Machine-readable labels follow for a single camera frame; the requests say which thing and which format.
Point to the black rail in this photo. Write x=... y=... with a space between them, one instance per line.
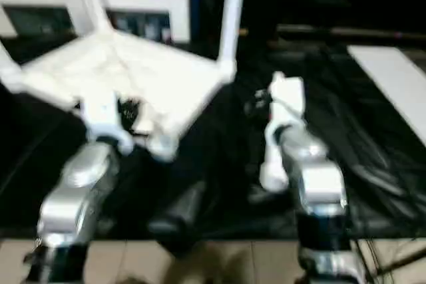
x=349 y=30

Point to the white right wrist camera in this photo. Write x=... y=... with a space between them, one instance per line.
x=288 y=97

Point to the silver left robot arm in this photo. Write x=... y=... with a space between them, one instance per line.
x=76 y=181

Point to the black mat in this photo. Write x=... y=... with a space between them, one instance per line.
x=216 y=164

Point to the white plastic table top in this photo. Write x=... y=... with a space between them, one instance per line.
x=133 y=64

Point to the white flat board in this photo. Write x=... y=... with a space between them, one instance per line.
x=392 y=78

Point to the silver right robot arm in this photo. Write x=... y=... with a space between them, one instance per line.
x=319 y=177

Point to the small tan block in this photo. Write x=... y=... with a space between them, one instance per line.
x=244 y=32

